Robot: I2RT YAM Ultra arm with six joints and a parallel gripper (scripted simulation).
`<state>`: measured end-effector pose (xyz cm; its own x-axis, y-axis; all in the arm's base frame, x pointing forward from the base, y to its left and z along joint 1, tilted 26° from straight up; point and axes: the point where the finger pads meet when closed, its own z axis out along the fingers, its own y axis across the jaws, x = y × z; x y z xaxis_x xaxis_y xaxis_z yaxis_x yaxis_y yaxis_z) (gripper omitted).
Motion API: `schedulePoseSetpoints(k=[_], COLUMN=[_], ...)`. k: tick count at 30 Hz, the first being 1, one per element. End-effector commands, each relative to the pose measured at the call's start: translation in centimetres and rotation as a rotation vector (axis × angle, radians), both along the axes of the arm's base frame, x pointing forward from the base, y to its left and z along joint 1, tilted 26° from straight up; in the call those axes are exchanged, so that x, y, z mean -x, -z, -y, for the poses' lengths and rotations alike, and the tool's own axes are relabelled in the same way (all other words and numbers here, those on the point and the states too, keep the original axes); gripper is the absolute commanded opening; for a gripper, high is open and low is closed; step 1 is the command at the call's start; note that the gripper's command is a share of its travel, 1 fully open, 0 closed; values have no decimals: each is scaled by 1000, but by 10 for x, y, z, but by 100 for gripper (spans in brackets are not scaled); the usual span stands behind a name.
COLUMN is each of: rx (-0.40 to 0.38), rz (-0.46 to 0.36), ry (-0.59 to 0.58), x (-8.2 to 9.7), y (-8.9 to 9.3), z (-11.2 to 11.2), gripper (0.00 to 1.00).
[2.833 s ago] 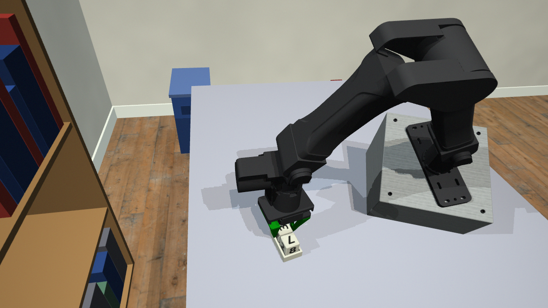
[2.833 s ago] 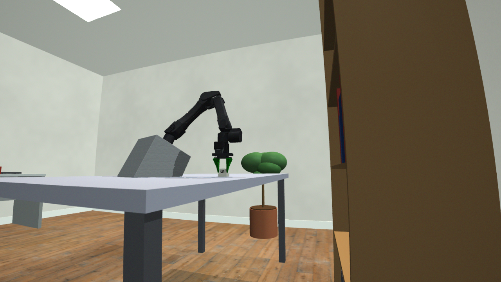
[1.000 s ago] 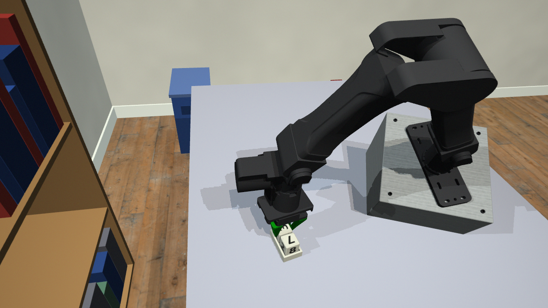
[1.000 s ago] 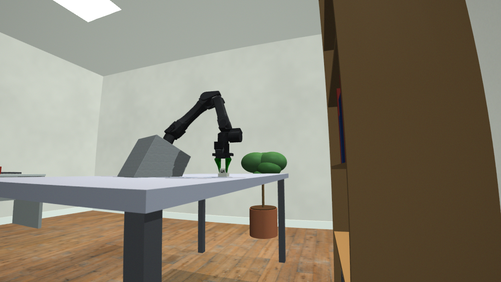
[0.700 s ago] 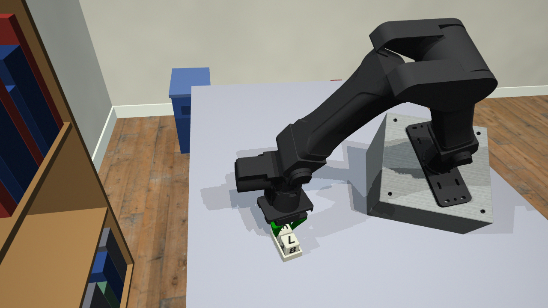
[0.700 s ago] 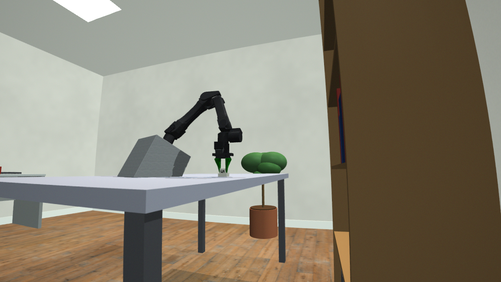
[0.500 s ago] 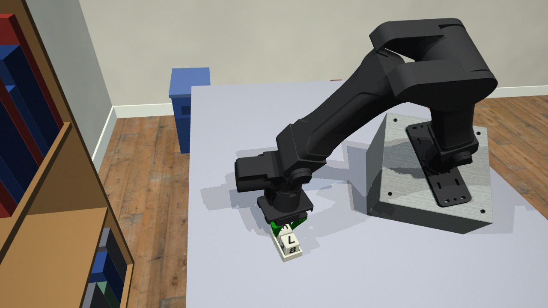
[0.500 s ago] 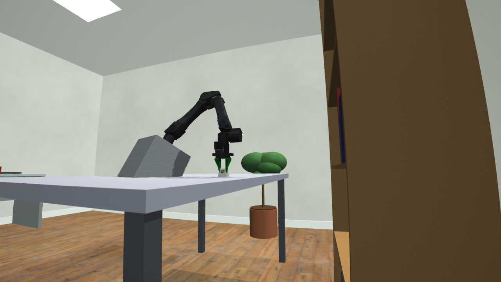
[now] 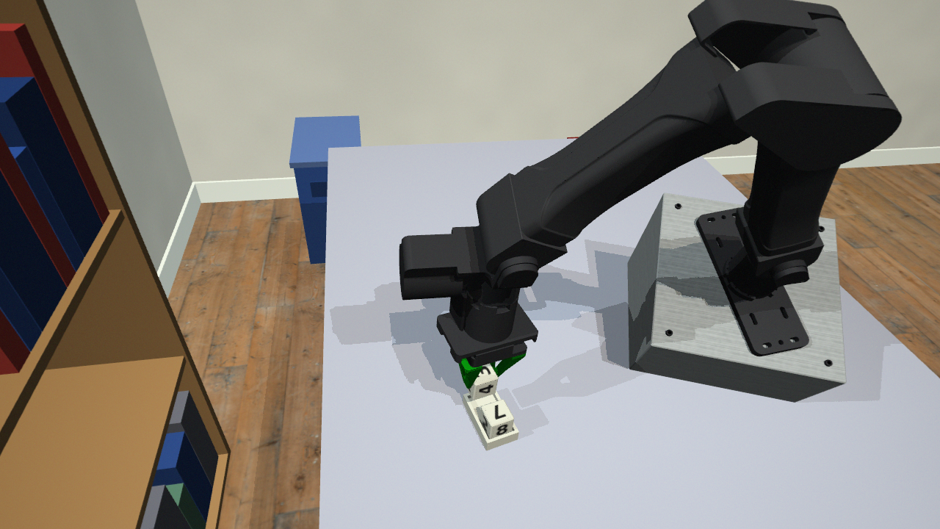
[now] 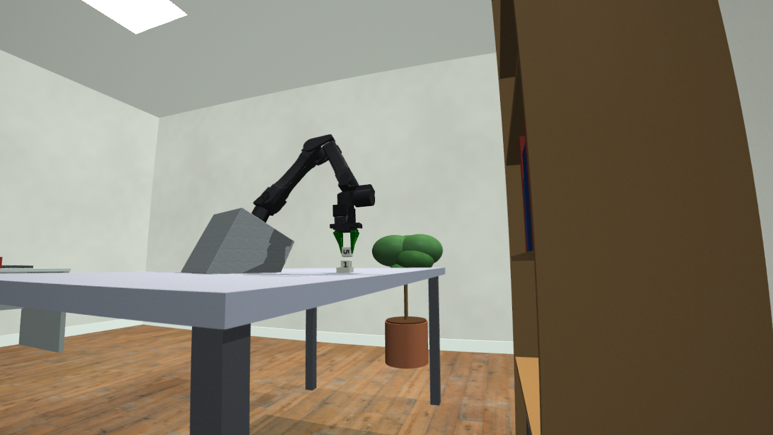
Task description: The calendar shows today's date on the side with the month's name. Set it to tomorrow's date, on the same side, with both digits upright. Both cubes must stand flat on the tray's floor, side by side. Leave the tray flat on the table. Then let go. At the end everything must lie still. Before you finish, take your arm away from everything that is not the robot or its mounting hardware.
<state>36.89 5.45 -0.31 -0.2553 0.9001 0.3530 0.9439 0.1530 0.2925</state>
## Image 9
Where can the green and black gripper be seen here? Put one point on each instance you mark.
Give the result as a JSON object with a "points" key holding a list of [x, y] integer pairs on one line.
{"points": [[489, 335]]}

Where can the cream number cube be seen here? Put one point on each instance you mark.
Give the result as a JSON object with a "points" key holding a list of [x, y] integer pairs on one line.
{"points": [[496, 419], [485, 383]]}

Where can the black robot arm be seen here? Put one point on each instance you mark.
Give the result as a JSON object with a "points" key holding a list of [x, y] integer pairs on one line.
{"points": [[807, 121]]}

